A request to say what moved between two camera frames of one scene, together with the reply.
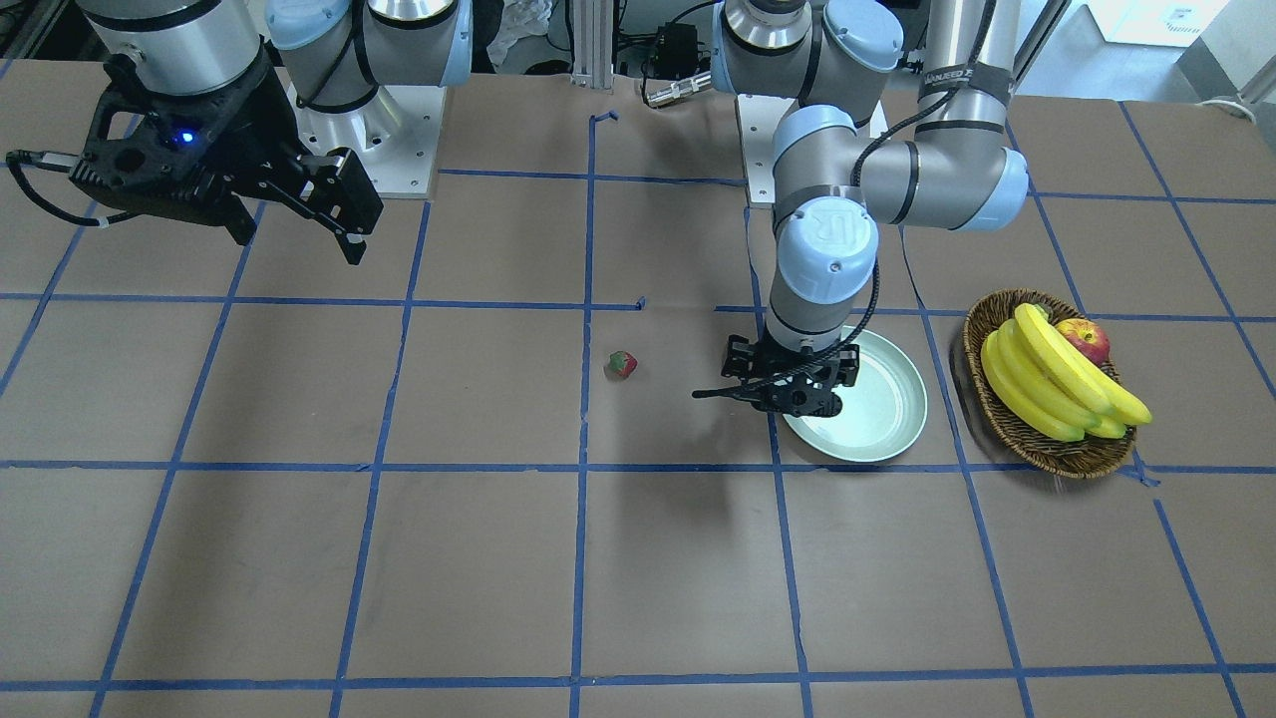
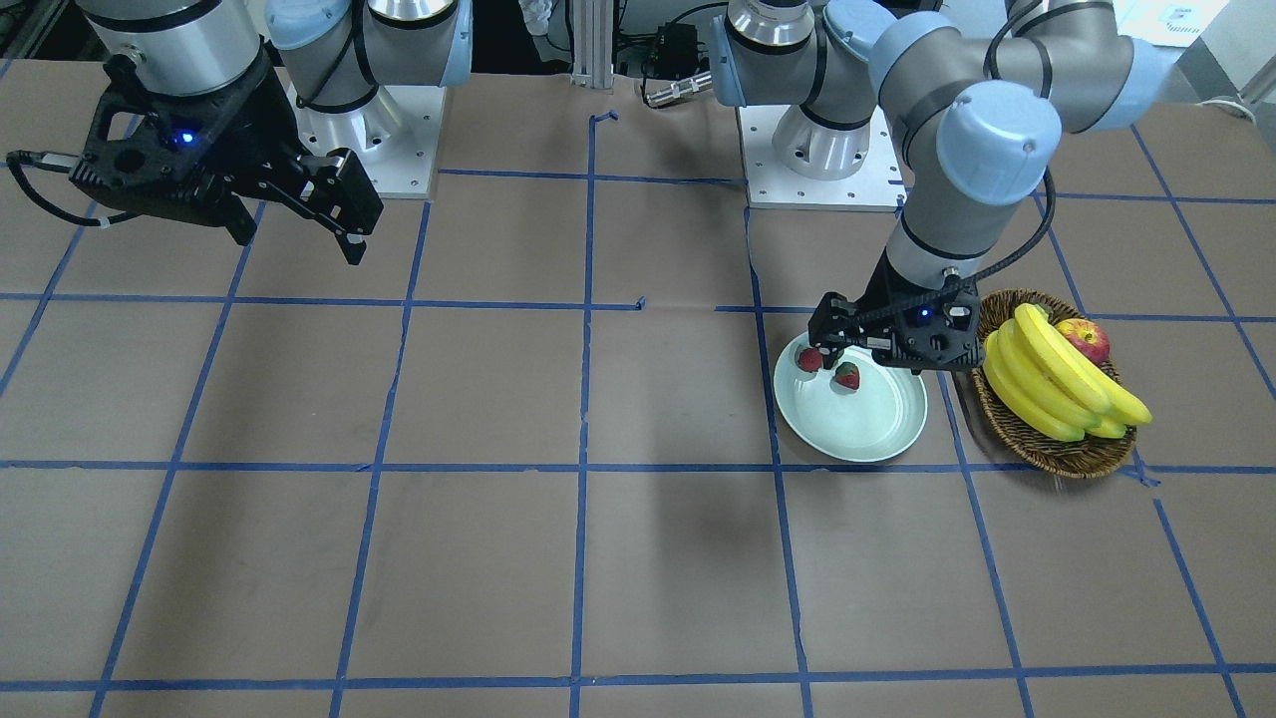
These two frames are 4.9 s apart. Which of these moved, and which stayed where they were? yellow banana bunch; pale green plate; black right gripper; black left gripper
Moved: black left gripper
Stayed: yellow banana bunch; pale green plate; black right gripper
